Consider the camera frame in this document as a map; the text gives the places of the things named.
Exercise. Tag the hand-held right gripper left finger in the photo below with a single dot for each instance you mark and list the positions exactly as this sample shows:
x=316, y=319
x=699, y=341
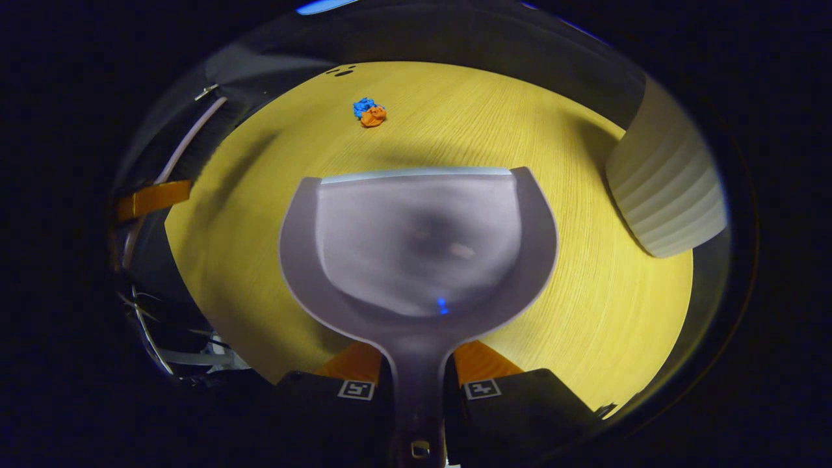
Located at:
x=325, y=416

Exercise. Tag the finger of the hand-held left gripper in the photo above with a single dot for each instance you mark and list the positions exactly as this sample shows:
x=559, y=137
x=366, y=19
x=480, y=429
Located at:
x=156, y=198

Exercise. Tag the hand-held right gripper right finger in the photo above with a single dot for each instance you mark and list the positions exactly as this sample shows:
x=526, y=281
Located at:
x=513, y=416

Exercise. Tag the pale grey plastic dustpan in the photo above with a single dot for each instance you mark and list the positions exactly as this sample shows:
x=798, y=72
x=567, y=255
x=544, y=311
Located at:
x=416, y=247

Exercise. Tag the blue paper ball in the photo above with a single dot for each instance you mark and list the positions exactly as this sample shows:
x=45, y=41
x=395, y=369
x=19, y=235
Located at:
x=363, y=106

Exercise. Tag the orange paper ball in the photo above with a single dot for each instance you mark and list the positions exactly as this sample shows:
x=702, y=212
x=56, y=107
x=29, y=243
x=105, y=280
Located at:
x=374, y=117

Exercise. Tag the white ribbed garbage bin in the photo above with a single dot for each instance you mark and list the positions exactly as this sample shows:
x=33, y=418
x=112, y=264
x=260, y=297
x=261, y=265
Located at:
x=669, y=188

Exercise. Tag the wooden desktop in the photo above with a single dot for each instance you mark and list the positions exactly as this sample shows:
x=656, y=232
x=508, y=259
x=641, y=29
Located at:
x=260, y=227

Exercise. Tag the white clip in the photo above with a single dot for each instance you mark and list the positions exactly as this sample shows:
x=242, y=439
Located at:
x=207, y=92

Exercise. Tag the black backdrop cloth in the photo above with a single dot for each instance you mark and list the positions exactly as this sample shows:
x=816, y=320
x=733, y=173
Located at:
x=487, y=39

